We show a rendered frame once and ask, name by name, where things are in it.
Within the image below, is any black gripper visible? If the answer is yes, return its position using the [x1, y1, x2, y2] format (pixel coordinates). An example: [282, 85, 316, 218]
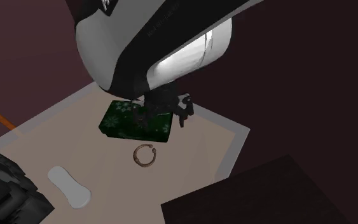
[131, 81, 195, 132]

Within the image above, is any dark green flowered box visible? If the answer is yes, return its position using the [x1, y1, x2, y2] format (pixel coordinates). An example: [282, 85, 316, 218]
[98, 99, 174, 143]

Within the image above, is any beige table with grey rim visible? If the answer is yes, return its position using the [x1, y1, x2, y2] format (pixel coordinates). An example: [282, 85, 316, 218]
[0, 81, 251, 224]

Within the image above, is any pale grey oblong pad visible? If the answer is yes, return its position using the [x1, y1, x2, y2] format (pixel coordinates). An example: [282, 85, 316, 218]
[47, 165, 92, 209]

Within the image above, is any dark brown cabinet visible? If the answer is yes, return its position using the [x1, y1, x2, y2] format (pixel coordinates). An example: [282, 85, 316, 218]
[160, 154, 353, 224]

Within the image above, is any dark patterned robot stand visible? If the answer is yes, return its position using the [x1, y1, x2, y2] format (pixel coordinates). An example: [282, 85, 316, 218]
[0, 142, 55, 224]

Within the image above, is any brown open ring bracelet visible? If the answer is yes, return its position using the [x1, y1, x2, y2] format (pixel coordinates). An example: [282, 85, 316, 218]
[132, 143, 158, 168]

